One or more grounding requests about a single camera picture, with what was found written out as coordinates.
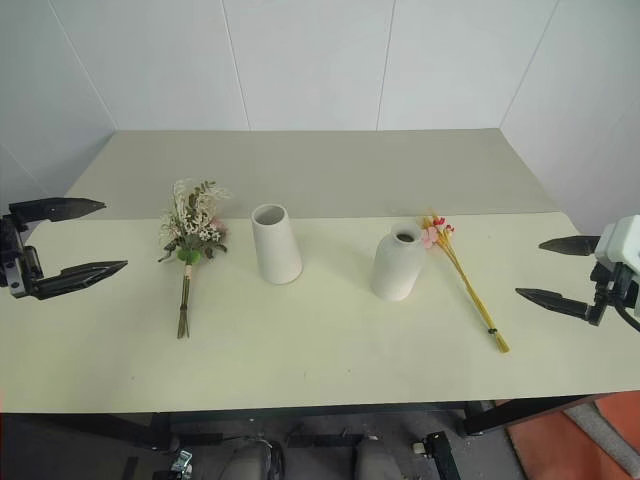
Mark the black table frame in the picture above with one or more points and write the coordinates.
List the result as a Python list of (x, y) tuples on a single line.
[(310, 425)]

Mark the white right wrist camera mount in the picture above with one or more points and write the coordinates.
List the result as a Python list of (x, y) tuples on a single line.
[(620, 242)]

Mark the yellow stemmed pink flower bunch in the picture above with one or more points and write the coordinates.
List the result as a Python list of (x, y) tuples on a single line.
[(462, 272)]

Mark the dark rounded right knee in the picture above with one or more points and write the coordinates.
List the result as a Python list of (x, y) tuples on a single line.
[(377, 460)]

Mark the dark rounded left knee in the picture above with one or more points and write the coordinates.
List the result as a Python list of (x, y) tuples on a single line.
[(252, 457)]

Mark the black caster wheel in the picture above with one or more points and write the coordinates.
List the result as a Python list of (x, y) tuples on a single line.
[(425, 442)]

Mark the dark rounded knee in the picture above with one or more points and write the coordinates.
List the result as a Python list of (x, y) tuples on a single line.
[(377, 460), (252, 457)]

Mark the white bottle shaped vase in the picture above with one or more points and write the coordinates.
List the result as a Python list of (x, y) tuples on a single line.
[(395, 265)]

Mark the silver caster wheel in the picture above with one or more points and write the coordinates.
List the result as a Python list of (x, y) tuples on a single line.
[(182, 462)]

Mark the green and white flower bouquet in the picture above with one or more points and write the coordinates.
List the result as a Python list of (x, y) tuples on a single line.
[(192, 235)]

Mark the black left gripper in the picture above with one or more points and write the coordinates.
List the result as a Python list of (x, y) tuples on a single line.
[(11, 260)]

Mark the white conical vase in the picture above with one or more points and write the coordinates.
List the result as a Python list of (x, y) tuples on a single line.
[(276, 245)]

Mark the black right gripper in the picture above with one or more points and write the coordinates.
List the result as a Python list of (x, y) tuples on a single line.
[(613, 287)]

